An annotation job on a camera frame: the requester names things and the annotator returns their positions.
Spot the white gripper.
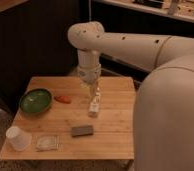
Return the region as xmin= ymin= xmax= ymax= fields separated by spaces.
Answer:
xmin=77 ymin=65 xmax=101 ymax=96

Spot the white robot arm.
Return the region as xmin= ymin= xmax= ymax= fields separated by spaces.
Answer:
xmin=67 ymin=21 xmax=194 ymax=171

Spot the small white bottle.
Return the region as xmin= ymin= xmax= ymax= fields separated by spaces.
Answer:
xmin=89 ymin=89 xmax=101 ymax=117

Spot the small orange carrot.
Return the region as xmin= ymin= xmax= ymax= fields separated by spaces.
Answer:
xmin=54 ymin=96 xmax=71 ymax=104

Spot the wooden table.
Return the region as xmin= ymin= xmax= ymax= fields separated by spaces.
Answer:
xmin=0 ymin=77 xmax=135 ymax=160

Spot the dark grey sponge block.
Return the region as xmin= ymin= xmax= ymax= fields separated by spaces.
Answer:
xmin=71 ymin=125 xmax=94 ymax=137

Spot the green bowl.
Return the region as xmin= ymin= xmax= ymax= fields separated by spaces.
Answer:
xmin=19 ymin=88 xmax=52 ymax=115

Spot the clear plastic packet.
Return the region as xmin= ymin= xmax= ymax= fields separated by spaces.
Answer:
xmin=36 ymin=135 xmax=59 ymax=151

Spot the vertical metal pole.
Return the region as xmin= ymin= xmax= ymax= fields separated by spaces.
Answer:
xmin=88 ymin=0 xmax=92 ymax=22

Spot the clear plastic cup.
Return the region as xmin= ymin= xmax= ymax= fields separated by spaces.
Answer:
xmin=6 ymin=126 xmax=32 ymax=151

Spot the wooden shelf with items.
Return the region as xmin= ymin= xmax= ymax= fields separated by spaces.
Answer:
xmin=94 ymin=0 xmax=194 ymax=23

